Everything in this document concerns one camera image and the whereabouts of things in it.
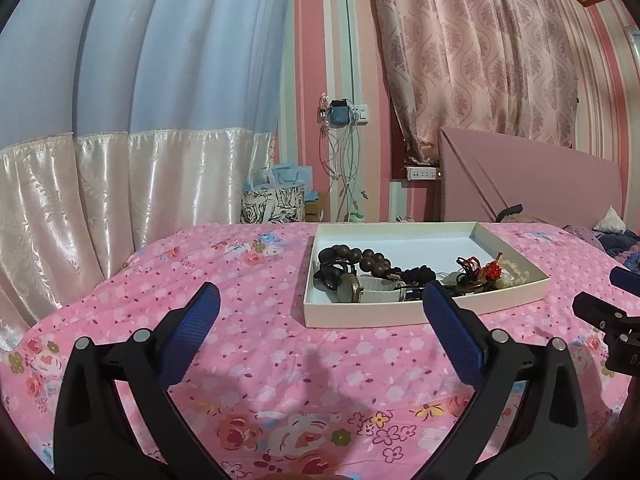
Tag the white cloth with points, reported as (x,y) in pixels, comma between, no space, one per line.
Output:
(611,220)

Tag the floral paper bag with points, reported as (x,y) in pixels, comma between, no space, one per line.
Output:
(272,205)

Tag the white power strip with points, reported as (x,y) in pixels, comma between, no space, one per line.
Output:
(422,173)

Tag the dark striped blanket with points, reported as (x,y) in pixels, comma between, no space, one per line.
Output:
(622,250)

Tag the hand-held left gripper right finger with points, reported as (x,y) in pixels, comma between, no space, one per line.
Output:
(450,330)

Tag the brown cardboard box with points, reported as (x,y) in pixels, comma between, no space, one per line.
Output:
(316,207)

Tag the pink floral bedsheet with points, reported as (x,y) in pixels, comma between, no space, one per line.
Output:
(250,310)

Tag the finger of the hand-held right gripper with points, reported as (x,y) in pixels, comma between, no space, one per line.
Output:
(600,310)
(627,276)

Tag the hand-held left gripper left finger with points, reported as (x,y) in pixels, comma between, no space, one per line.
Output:
(195,315)

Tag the cream flower hair ornament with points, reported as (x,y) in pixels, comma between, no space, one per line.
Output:
(515,270)

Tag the pink patterned curtain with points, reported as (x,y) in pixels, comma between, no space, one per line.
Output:
(475,60)

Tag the blue gift bag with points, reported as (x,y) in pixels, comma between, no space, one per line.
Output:
(290,176)

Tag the pink headboard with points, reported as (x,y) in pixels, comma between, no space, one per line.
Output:
(550,180)

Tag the white shallow tray box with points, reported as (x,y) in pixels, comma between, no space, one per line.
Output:
(400,240)

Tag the white wall socket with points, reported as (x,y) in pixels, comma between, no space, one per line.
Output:
(361,114)

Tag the blue and cream curtain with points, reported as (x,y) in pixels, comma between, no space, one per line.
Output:
(150,60)

